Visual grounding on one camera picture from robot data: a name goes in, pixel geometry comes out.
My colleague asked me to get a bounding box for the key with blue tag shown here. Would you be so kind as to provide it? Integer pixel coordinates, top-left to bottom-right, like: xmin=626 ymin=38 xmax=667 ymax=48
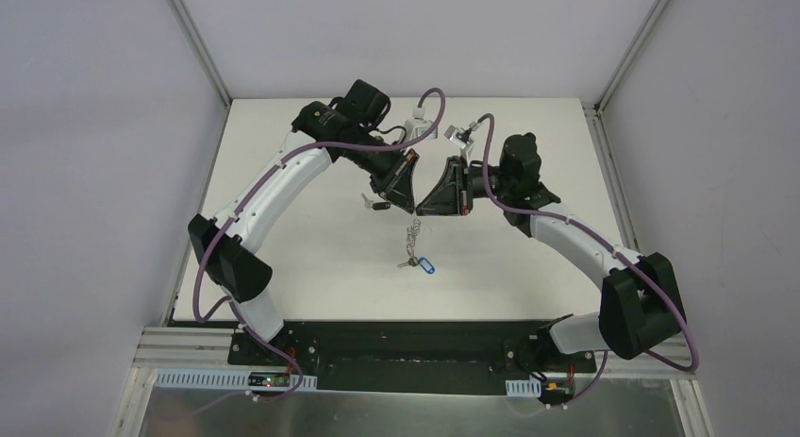
xmin=397 ymin=257 xmax=436 ymax=275

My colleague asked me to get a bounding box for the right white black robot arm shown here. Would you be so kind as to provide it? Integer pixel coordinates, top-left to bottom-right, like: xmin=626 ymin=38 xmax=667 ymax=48
xmin=415 ymin=133 xmax=686 ymax=371

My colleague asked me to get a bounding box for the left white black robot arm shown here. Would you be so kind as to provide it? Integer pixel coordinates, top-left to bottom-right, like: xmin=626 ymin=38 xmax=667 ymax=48
xmin=188 ymin=80 xmax=418 ymax=366

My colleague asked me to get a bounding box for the key with black head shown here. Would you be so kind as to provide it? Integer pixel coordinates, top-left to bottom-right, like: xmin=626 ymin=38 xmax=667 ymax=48
xmin=360 ymin=193 xmax=392 ymax=210

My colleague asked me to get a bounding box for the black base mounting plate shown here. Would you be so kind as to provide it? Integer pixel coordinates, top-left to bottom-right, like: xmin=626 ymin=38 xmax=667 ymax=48
xmin=227 ymin=320 xmax=597 ymax=395

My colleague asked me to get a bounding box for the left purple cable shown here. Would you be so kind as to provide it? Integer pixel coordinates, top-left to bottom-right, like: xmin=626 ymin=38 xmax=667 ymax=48
xmin=192 ymin=87 xmax=447 ymax=405

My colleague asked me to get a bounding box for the purple cable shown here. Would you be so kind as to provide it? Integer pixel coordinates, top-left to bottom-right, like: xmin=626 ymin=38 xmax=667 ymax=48
xmin=472 ymin=113 xmax=701 ymax=411
xmin=192 ymin=87 xmax=447 ymax=405

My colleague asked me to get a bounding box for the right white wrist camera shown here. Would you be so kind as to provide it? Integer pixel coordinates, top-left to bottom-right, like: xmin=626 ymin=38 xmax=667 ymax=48
xmin=444 ymin=123 xmax=479 ymax=151

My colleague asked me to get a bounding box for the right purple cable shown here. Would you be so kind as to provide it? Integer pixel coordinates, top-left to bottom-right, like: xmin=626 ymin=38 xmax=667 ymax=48
xmin=472 ymin=113 xmax=701 ymax=411

